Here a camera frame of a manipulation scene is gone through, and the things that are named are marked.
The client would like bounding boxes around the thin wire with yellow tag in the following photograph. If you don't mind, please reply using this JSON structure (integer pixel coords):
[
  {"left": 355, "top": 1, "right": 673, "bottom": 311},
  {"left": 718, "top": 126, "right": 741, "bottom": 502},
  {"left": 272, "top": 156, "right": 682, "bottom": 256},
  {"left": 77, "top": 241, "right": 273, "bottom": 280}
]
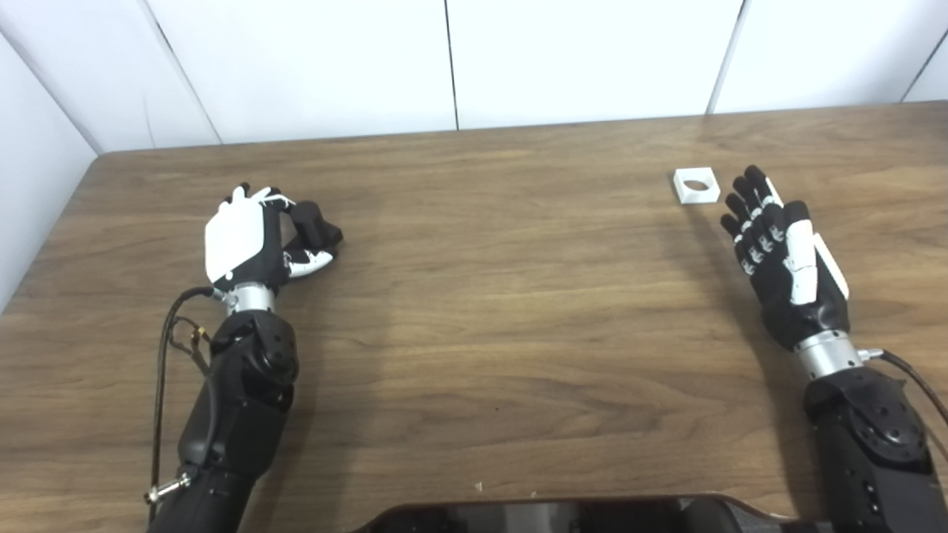
[{"left": 169, "top": 317, "right": 214, "bottom": 375}]

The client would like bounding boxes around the white square piece with hole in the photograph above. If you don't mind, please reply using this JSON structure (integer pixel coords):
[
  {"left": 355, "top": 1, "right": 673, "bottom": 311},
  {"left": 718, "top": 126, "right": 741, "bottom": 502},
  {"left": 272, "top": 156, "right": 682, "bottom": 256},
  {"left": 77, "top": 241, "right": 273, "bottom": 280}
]
[{"left": 673, "top": 167, "right": 721, "bottom": 206}]

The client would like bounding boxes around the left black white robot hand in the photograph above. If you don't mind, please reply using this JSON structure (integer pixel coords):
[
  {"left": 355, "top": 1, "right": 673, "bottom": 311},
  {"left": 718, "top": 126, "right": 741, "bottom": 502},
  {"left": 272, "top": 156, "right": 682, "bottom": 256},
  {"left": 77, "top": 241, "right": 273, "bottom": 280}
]
[{"left": 204, "top": 183, "right": 336, "bottom": 293}]

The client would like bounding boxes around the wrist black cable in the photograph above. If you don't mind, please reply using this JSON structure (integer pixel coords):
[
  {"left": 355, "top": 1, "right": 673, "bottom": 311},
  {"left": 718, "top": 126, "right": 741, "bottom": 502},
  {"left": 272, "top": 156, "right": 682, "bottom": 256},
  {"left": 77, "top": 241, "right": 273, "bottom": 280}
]
[
  {"left": 859, "top": 348, "right": 948, "bottom": 445},
  {"left": 144, "top": 286, "right": 223, "bottom": 523}
]

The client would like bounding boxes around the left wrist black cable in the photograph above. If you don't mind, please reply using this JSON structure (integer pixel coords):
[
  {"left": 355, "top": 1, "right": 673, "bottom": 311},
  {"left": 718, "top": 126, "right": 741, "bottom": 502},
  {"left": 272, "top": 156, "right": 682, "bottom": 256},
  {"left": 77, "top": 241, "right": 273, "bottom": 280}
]
[{"left": 144, "top": 286, "right": 223, "bottom": 523}]

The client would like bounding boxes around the black robot torso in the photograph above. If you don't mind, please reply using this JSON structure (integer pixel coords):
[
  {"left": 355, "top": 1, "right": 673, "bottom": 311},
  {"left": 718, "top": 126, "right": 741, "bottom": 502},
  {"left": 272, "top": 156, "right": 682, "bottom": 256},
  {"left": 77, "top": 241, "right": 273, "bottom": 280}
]
[{"left": 352, "top": 496, "right": 815, "bottom": 533}]

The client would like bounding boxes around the black peg with square base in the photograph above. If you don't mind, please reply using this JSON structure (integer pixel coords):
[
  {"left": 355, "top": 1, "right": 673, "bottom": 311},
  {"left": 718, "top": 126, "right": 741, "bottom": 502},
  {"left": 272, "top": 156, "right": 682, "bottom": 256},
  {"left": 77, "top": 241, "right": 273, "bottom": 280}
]
[{"left": 285, "top": 200, "right": 344, "bottom": 256}]

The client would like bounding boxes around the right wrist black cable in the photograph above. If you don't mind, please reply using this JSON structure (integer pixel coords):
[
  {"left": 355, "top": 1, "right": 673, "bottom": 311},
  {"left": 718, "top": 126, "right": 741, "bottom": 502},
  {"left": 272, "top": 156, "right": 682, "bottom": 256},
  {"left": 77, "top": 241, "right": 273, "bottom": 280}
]
[{"left": 859, "top": 348, "right": 948, "bottom": 445}]

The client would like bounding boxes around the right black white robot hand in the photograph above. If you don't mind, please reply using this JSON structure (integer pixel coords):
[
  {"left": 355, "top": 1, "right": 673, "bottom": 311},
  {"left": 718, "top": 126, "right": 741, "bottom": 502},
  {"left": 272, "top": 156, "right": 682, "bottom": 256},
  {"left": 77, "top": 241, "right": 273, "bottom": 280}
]
[{"left": 720, "top": 165, "right": 851, "bottom": 350}]

